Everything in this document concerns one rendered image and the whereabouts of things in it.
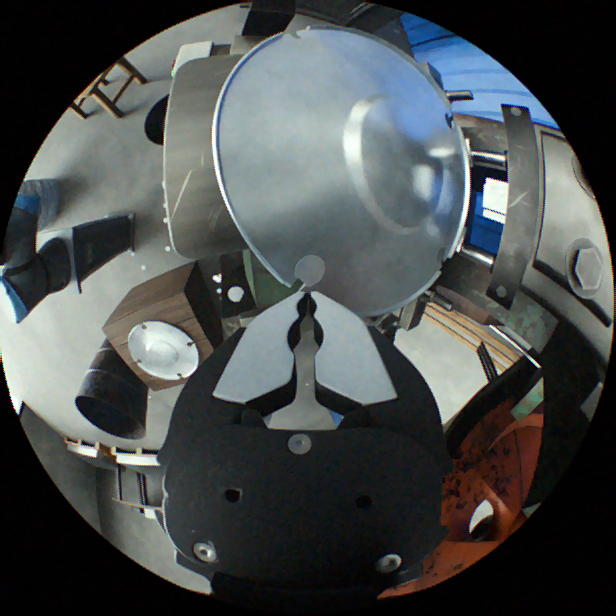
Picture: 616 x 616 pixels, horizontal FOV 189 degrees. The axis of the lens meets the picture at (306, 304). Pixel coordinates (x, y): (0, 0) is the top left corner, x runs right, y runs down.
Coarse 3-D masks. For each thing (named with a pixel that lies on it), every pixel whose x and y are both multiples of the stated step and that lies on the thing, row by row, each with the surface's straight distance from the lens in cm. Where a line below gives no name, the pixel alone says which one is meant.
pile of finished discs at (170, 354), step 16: (144, 336) 74; (160, 336) 72; (176, 336) 70; (144, 352) 79; (160, 352) 76; (176, 352) 74; (192, 352) 74; (144, 368) 86; (160, 368) 83; (176, 368) 81; (192, 368) 80
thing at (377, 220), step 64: (256, 64) 15; (320, 64) 16; (384, 64) 22; (256, 128) 12; (320, 128) 13; (384, 128) 16; (448, 128) 28; (256, 192) 11; (320, 192) 12; (384, 192) 15; (448, 192) 25; (320, 256) 13; (384, 256) 17; (448, 256) 28
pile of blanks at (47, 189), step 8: (24, 184) 125; (32, 184) 128; (40, 184) 132; (48, 184) 134; (56, 184) 138; (24, 192) 121; (32, 192) 124; (40, 192) 127; (48, 192) 132; (56, 192) 136; (40, 200) 126; (48, 200) 131; (56, 200) 135; (40, 208) 126; (48, 208) 130; (56, 208) 135; (40, 216) 127; (48, 216) 132; (40, 224) 131; (48, 224) 138; (40, 232) 141
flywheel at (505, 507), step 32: (512, 416) 52; (448, 448) 44; (480, 448) 42; (512, 448) 55; (448, 480) 36; (480, 480) 45; (512, 480) 53; (448, 512) 36; (512, 512) 53; (448, 544) 42; (480, 544) 48; (448, 576) 45
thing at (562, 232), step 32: (544, 128) 21; (544, 160) 16; (576, 160) 17; (544, 192) 17; (576, 192) 16; (544, 224) 15; (576, 224) 16; (544, 256) 15; (576, 256) 15; (608, 256) 17; (544, 288) 18; (576, 288) 16; (608, 288) 17; (576, 320) 19; (608, 320) 17; (608, 352) 21
